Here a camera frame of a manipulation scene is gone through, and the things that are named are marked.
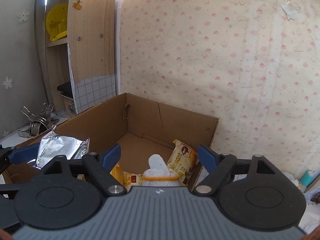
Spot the yellow snack bag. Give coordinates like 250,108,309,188
110,163,124,186

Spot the croissant snack packet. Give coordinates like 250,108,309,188
167,139,199,185

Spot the silver foil packet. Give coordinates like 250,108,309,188
27,131,90,170

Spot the white glove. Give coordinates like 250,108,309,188
142,154,180,187
282,171,299,187

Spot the metal clips pile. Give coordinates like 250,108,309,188
17,102,59,138

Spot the cardboard shoe box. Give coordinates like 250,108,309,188
2,92,220,190

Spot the wooden small box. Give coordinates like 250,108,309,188
60,93,76,118

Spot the black case on shelf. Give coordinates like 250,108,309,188
57,81,72,94

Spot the teal cap bottle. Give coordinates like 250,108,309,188
298,170,315,190

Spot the yellow plastic reel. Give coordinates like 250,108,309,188
46,3,68,42

